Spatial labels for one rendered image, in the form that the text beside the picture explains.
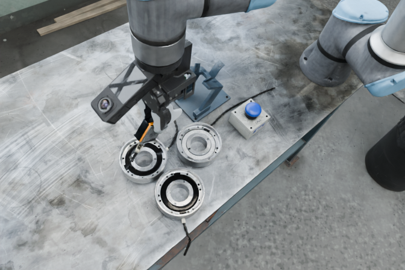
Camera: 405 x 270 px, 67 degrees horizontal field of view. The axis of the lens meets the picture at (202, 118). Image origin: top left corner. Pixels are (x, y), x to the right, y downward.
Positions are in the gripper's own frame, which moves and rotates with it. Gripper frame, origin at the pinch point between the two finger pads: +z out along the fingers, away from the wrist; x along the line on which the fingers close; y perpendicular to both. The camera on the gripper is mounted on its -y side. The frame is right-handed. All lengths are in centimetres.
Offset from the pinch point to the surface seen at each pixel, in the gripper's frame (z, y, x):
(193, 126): 10.3, 11.0, -1.2
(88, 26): 93, 42, 131
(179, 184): 10.7, -0.6, -10.2
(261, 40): 13, 50, 10
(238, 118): 8.8, 20.6, -7.0
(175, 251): 69, -3, -15
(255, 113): 6.0, 23.0, -9.2
